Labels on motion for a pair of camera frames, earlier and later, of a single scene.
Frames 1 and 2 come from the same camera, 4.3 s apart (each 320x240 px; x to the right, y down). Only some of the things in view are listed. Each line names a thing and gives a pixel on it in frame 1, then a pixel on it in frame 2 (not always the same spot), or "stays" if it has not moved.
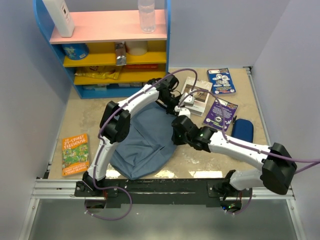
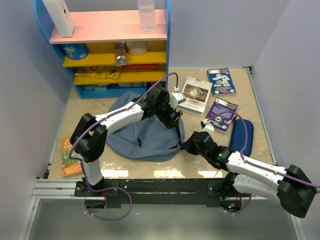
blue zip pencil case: (243, 129) stays
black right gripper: (175, 140) to (188, 145)
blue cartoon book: (222, 81) stays
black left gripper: (171, 111) to (167, 120)
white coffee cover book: (197, 92) stays
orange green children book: (75, 154) stays
